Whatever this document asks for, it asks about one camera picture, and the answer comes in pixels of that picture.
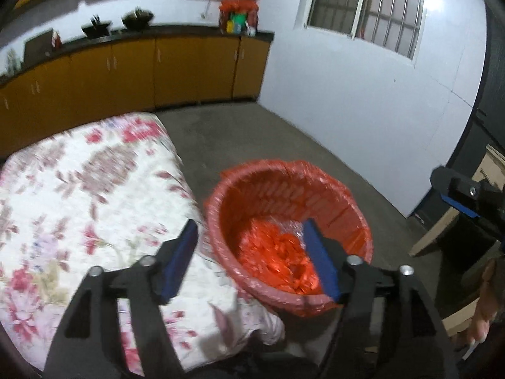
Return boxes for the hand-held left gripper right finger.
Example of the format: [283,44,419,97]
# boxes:
[302,220,460,379]

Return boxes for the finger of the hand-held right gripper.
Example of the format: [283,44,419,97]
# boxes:
[430,166,490,220]

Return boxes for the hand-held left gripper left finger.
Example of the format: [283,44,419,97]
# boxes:
[43,218,199,379]

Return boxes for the red plastic wrapper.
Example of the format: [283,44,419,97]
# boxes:
[237,221,323,297]

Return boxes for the red lined waste bin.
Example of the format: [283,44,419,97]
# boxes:
[204,160,374,319]

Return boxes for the person's right hand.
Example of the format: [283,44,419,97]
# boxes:
[466,256,505,345]

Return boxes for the tan wooden panel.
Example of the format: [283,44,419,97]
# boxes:
[409,144,505,258]

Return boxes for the orange base kitchen cabinets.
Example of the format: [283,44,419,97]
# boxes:
[0,31,275,159]

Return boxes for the barred window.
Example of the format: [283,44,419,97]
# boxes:
[304,0,429,63]

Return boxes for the black wok with lid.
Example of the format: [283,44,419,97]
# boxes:
[121,7,155,31]

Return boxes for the open black wok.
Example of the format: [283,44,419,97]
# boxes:
[81,16,113,39]

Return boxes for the brown cutting board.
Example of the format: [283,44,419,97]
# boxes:
[24,28,54,58]

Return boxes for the red bag of containers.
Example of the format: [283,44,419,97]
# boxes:
[219,0,259,37]

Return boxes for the glass jar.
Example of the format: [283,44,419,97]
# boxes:
[5,49,21,74]

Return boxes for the dark door frame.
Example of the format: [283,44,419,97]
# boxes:
[445,4,505,226]

